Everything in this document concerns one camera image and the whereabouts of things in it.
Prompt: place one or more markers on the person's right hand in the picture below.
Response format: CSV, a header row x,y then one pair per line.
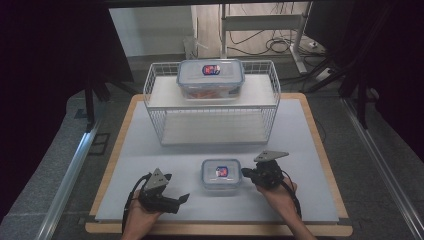
x,y
283,200

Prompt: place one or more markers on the white desk frame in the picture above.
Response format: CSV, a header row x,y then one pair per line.
x,y
261,22

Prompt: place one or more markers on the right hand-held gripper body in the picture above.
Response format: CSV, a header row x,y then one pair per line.
x,y
268,175

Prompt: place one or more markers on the person's left hand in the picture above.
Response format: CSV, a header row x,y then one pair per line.
x,y
140,223

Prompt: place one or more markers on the small clear food container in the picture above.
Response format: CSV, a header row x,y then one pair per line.
x,y
221,174

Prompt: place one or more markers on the light grey table mat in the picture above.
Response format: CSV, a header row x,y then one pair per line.
x,y
133,160

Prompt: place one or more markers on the large clear food container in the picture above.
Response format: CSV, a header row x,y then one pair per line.
x,y
210,80

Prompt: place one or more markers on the aluminium rail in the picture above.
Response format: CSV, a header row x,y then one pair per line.
x,y
383,166
66,180

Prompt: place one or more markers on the white power strip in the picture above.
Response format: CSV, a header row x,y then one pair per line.
x,y
324,75

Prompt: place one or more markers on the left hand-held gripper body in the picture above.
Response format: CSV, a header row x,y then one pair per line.
x,y
156,200

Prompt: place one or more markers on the black metal stand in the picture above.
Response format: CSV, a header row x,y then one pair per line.
x,y
90,103
361,100

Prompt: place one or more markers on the translucent white bin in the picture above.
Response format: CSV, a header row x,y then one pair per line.
x,y
190,48

